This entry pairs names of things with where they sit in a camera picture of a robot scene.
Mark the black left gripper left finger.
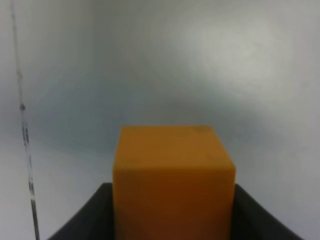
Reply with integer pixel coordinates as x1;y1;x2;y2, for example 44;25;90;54
50;183;115;240

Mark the orange wooden cube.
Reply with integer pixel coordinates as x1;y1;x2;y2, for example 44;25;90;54
112;125;236;240

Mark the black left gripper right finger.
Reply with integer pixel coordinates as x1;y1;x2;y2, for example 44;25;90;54
230;184;301;240

